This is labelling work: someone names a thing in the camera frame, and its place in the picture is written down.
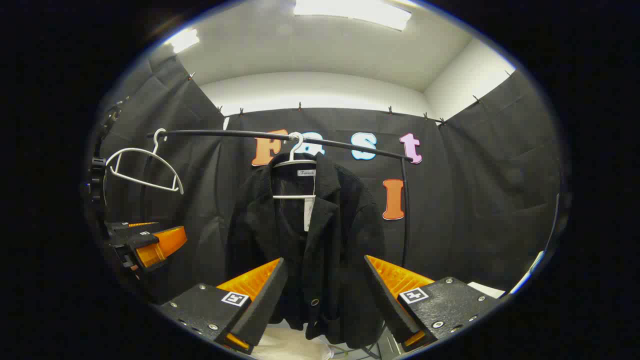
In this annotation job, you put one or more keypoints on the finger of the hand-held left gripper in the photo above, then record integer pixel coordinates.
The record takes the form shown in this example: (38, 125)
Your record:
(122, 229)
(160, 245)

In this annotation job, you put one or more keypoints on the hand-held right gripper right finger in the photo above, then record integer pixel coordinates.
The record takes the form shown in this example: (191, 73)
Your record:
(385, 295)

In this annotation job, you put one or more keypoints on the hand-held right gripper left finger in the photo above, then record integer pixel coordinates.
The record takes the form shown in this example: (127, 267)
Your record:
(267, 295)

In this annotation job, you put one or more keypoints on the white fabric laundry hamper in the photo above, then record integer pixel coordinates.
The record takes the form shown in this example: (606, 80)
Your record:
(285, 345)

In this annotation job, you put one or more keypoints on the black jacket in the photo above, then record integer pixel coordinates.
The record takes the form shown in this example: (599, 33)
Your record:
(340, 235)

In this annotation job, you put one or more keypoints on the white clothes hanger with jacket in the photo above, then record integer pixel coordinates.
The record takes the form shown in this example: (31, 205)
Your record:
(295, 145)

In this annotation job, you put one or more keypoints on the empty white clothes hanger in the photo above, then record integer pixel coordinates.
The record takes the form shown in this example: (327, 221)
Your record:
(145, 182)

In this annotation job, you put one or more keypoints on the black clothes rack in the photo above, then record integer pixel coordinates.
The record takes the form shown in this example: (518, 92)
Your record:
(225, 133)

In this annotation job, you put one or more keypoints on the black backdrop cloth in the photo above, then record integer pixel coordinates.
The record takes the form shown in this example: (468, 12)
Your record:
(475, 200)

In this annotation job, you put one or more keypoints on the small ceiling light panel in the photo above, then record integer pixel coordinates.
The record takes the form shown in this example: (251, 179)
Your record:
(182, 40)

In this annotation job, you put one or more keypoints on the large ceiling light panel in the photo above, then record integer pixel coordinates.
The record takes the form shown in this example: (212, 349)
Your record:
(352, 12)

